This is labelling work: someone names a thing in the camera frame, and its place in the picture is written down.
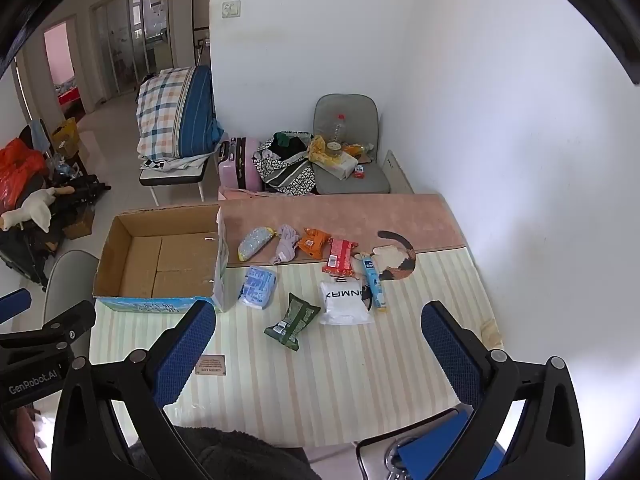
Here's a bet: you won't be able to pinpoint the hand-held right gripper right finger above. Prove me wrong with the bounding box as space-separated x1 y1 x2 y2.
421 301 586 480

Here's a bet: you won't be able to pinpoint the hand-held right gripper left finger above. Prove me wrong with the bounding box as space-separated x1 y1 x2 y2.
51 299 218 480

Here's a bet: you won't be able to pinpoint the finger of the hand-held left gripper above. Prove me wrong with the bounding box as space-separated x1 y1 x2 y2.
0 289 32 325
42 301 97 346

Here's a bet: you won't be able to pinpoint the light blue tissue packet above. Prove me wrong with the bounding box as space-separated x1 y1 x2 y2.
237 266 278 309

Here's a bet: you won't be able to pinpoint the blue white stick packet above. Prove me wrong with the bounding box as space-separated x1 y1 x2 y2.
359 254 390 311

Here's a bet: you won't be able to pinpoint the green snack packet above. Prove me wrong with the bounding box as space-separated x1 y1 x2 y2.
264 292 322 350

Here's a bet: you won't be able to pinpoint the white soft packet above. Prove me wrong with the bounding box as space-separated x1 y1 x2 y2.
319 280 375 326

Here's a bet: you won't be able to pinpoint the silver glitter pouch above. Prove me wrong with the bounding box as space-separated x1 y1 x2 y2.
237 226 277 262

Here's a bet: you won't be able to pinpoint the lavender cloth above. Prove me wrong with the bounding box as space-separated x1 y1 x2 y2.
269 224 301 266

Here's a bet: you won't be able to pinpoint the red snack packet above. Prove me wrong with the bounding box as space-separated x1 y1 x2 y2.
322 237 360 277

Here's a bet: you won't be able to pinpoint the orange snack packet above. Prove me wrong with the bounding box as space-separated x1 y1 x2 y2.
297 227 333 261

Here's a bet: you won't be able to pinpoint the person's left forearm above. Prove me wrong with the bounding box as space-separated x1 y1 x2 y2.
0 405 51 480

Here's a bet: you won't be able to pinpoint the grey round-backed chair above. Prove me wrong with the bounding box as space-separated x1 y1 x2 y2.
42 250 101 331

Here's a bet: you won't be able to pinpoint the black folded stroller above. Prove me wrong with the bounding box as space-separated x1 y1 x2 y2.
0 175 112 281

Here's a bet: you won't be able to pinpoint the blue seat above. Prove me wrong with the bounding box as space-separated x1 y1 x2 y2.
357 405 506 480

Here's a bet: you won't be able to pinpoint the brown cardboard box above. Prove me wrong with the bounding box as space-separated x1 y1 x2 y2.
62 207 96 240

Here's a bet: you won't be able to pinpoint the white plush goose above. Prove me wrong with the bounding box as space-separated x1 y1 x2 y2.
0 186 76 233

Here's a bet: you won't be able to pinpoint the person's dark fleece clothing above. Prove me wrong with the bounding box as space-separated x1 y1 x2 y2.
170 425 321 480

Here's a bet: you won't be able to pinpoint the red plastic bag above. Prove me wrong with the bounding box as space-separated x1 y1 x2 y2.
0 139 48 216

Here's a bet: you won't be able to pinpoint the white bench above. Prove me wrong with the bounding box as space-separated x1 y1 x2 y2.
139 152 211 206

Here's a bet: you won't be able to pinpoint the light blue towel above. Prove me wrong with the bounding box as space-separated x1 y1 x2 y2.
27 120 51 158

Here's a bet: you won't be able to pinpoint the yellow cardboard box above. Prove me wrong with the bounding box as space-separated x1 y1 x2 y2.
51 117 81 158

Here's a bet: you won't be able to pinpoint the black white checkered cloth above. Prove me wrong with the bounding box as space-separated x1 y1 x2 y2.
141 156 211 172

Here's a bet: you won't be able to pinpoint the pink suitcase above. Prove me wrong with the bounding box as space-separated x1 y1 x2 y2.
217 136 263 193

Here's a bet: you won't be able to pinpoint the white leaning board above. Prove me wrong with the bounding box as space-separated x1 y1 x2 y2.
382 149 415 195

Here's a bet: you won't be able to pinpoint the black white patterned bag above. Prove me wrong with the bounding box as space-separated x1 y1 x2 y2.
252 132 318 197

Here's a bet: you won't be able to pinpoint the grey cushioned chair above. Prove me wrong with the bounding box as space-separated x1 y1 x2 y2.
312 94 392 196

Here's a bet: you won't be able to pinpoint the white tissue pack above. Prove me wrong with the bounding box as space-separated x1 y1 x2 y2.
325 152 360 180

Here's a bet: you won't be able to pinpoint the dark green clothes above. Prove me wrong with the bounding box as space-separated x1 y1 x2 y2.
272 131 311 157

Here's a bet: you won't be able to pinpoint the folded plaid quilt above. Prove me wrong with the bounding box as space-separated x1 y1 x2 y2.
136 66 225 161

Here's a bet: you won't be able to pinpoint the yellow plastic bag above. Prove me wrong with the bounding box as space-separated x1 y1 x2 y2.
307 135 347 170

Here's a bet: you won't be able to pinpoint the clear plastic bottle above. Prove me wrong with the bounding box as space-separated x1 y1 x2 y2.
327 114 348 157

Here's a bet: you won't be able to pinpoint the glass sliding door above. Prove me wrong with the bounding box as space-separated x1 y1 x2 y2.
90 0 173 103

